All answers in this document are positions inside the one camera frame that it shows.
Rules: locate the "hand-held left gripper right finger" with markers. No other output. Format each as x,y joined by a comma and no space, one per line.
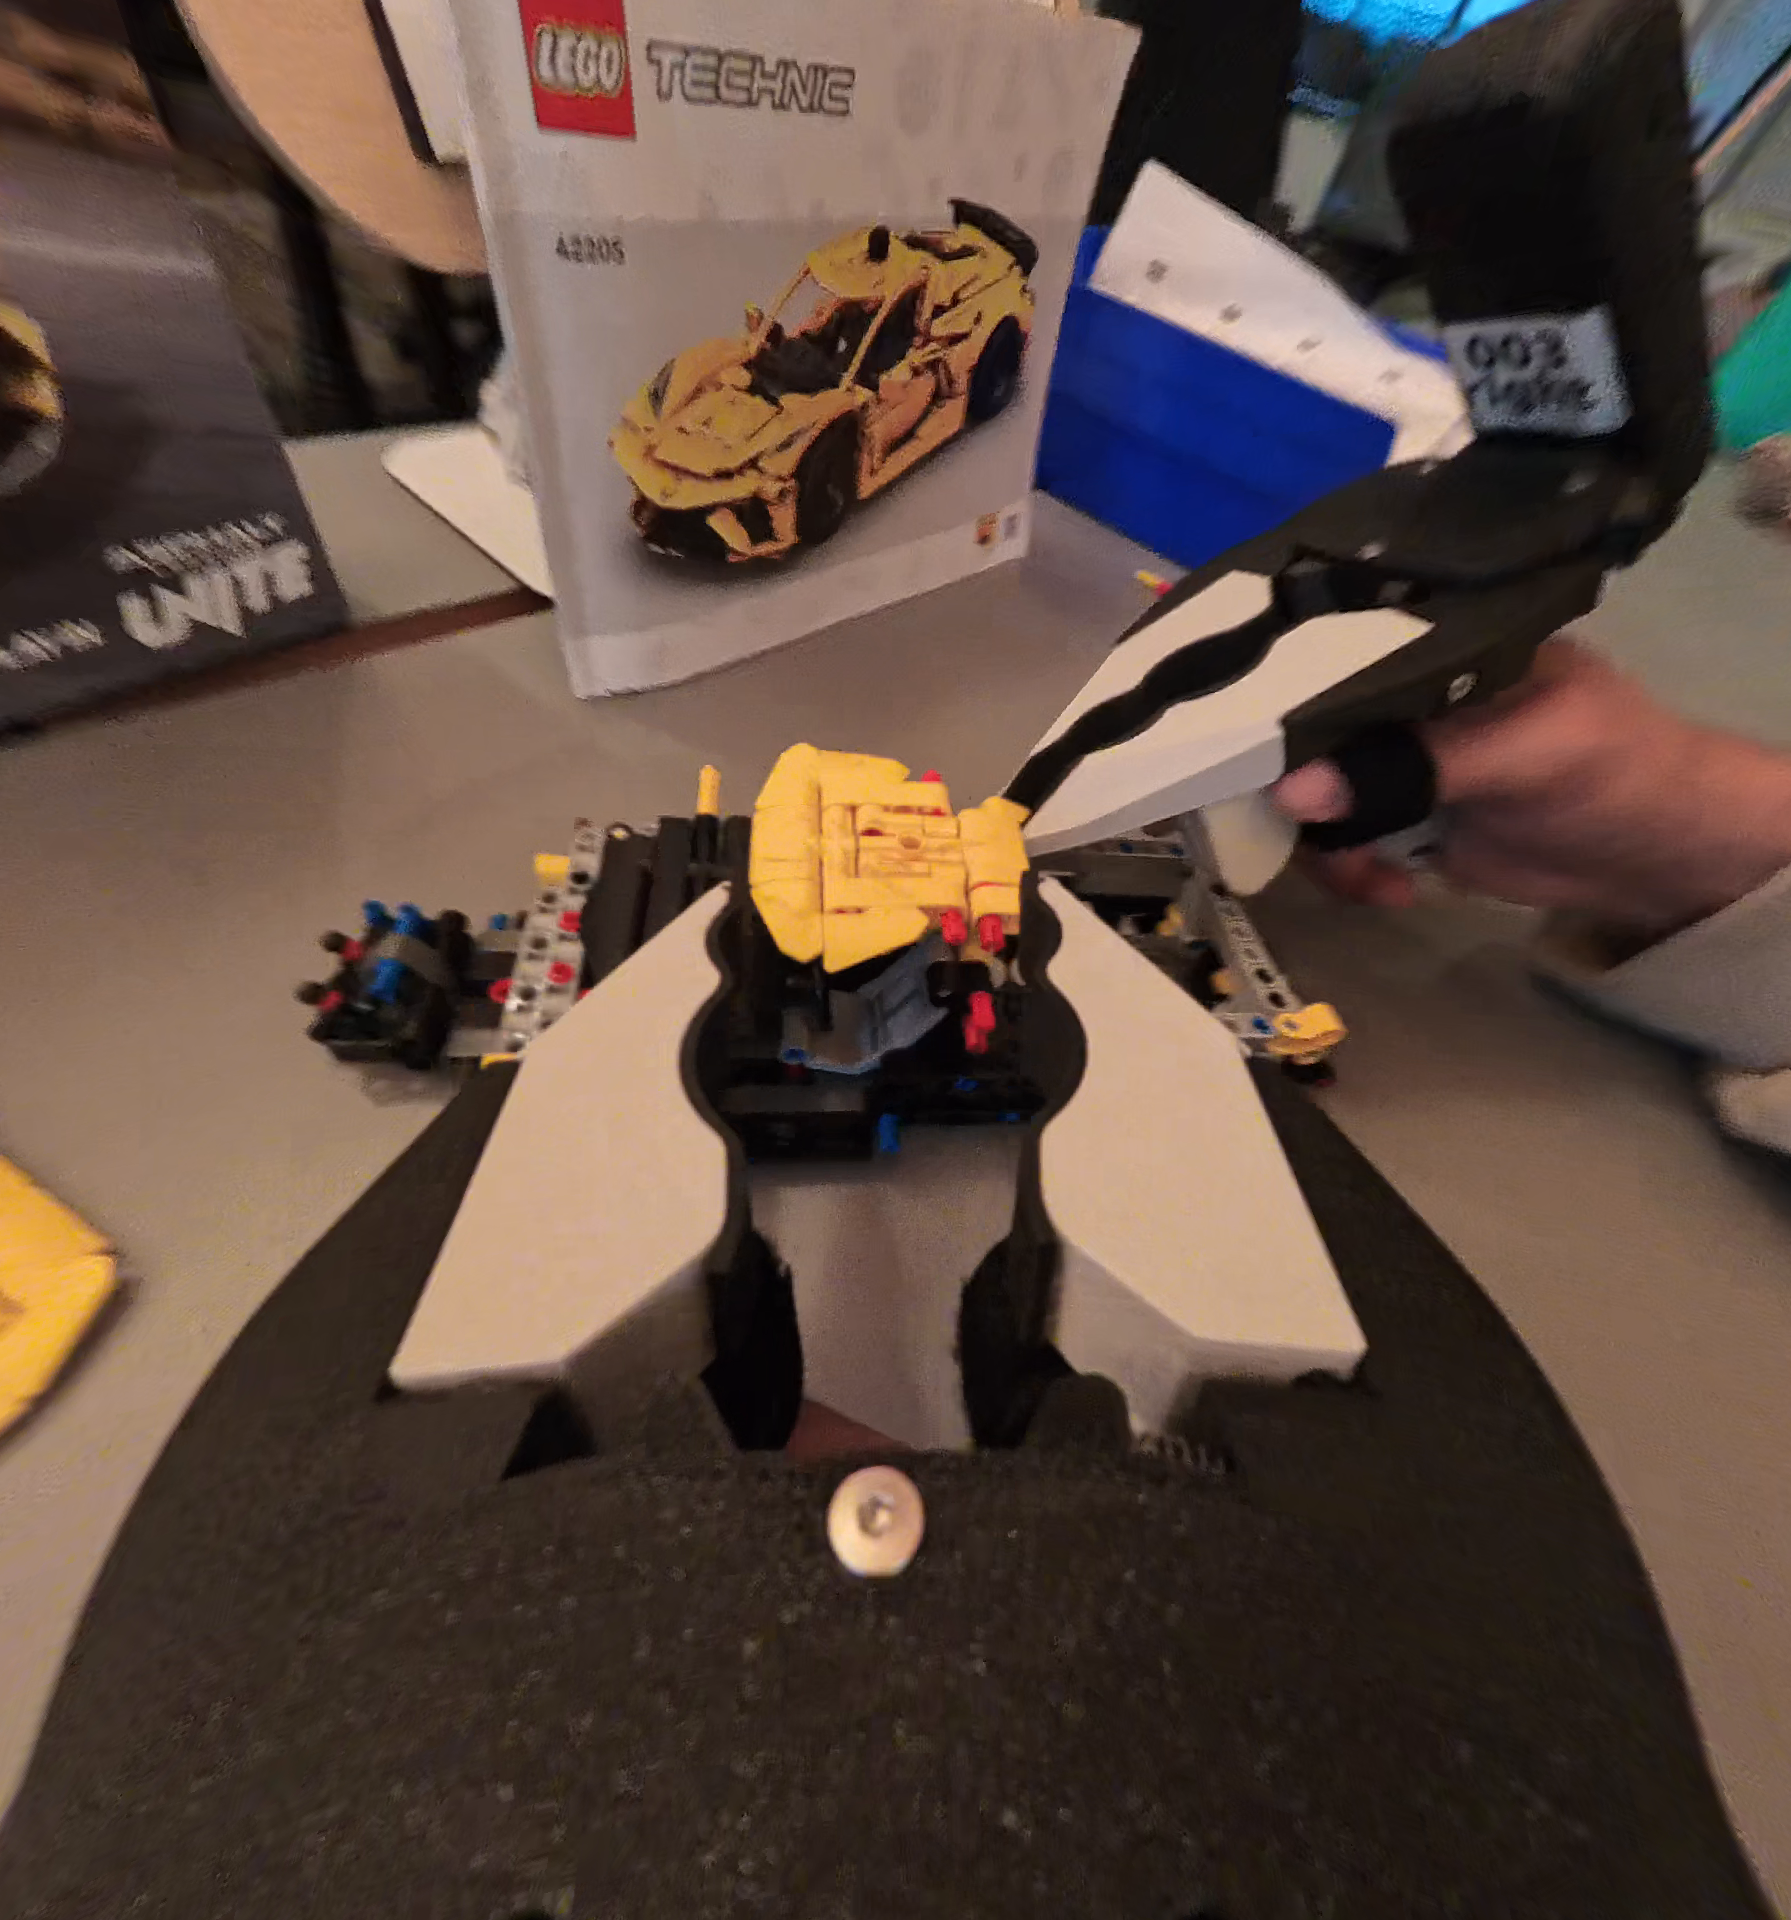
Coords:
1196,1185

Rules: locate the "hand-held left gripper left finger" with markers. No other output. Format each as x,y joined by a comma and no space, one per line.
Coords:
567,1169

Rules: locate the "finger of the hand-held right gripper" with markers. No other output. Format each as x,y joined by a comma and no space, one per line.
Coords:
1210,757
1181,638

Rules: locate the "yellow black brick car chassis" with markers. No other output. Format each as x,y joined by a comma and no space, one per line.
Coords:
865,854

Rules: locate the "person's right forearm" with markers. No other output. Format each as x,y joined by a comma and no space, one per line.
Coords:
1766,977

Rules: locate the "grey desk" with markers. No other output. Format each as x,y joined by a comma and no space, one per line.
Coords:
1585,1349

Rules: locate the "person's right hand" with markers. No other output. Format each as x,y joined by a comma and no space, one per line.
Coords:
1585,795

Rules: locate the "blue plastic bin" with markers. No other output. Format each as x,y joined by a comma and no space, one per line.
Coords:
1181,420

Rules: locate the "green plastic object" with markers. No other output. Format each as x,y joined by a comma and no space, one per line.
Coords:
1787,344

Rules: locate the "grey car instruction booklet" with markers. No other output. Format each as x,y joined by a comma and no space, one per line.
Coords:
775,451

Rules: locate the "yellow printed packet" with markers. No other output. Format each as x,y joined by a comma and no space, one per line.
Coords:
11,1289

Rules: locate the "dark printed car set box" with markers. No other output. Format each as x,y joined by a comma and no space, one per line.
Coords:
132,496

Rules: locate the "round wooden board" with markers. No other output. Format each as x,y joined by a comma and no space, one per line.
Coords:
324,135

